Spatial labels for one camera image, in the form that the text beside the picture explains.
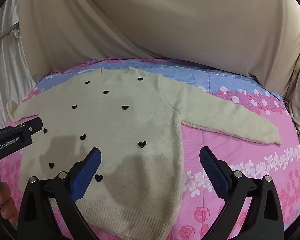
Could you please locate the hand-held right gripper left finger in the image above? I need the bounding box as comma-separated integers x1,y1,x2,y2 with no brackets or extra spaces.
17,147,108,240

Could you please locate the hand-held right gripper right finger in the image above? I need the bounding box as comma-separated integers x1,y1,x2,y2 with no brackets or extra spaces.
199,146,285,240

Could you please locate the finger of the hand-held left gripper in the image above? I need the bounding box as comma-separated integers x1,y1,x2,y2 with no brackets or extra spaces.
22,117,43,137

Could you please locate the cream sweater with black hearts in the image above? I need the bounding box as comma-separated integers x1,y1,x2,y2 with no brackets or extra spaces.
6,67,282,240

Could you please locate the person's left hand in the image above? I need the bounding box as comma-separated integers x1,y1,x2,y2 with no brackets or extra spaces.
0,182,19,224

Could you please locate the pink and blue floral bedsheet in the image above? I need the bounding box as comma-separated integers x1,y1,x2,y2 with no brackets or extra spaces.
12,58,300,240

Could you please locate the white satin curtain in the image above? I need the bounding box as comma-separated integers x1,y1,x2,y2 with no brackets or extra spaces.
0,0,38,131

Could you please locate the beige curtain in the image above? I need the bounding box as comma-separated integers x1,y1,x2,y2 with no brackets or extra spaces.
17,0,300,101

